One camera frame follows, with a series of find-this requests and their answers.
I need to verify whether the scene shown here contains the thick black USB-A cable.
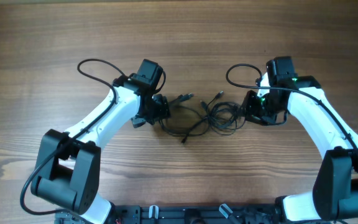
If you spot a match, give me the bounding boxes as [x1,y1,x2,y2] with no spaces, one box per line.
[166,92,247,137]

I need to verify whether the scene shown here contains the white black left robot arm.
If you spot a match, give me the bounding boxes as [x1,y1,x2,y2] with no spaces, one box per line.
[20,59,170,223]

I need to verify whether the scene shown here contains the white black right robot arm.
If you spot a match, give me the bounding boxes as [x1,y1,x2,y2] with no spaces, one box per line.
[241,57,358,222]

